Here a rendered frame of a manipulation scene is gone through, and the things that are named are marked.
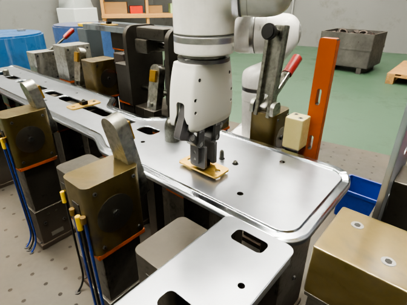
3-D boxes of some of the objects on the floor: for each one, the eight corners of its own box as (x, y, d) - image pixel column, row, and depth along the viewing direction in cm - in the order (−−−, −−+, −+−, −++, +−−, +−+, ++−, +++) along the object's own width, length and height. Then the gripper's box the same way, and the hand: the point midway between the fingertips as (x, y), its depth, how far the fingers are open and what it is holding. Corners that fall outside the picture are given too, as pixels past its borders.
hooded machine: (88, 45, 863) (78, -14, 798) (104, 47, 832) (95, -14, 767) (62, 49, 802) (50, -14, 737) (79, 51, 771) (68, -14, 706)
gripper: (184, 60, 36) (187, 191, 45) (256, 45, 47) (248, 154, 55) (142, 53, 41) (152, 173, 49) (217, 41, 51) (215, 141, 60)
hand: (203, 152), depth 51 cm, fingers closed, pressing on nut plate
